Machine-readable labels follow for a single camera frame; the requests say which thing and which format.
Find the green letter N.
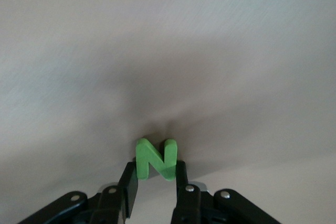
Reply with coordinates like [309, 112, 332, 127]
[135, 137, 179, 182]

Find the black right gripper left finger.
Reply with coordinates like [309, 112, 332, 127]
[18, 161, 139, 224]

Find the brown table cover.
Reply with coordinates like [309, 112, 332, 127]
[0, 0, 336, 224]

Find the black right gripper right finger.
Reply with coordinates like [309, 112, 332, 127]
[170, 161, 283, 224]

